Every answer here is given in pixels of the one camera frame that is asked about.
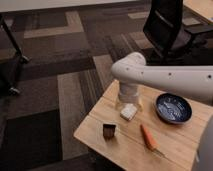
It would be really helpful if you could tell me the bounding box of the small dark brown cup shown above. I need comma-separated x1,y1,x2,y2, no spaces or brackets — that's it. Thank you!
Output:
103,124,116,139

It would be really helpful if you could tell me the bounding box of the black office chair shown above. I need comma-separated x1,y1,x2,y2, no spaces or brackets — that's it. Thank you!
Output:
143,0,213,64

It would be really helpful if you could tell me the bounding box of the orange carrot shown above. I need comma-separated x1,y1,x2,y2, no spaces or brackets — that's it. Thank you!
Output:
140,124,164,156

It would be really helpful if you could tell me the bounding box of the dark blue bowl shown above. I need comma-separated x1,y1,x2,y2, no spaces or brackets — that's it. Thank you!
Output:
155,93,192,124

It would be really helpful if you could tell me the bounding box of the light wooden desk corner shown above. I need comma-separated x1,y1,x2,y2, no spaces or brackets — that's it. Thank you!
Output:
183,0,213,23

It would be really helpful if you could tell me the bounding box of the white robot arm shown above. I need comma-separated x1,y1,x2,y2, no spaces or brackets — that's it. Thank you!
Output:
111,52,213,124

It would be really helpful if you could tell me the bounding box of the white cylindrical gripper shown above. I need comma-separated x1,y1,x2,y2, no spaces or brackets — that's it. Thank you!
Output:
115,82,143,112

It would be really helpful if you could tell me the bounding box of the black wheeled stand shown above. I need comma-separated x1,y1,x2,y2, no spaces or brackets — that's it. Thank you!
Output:
0,13,30,97

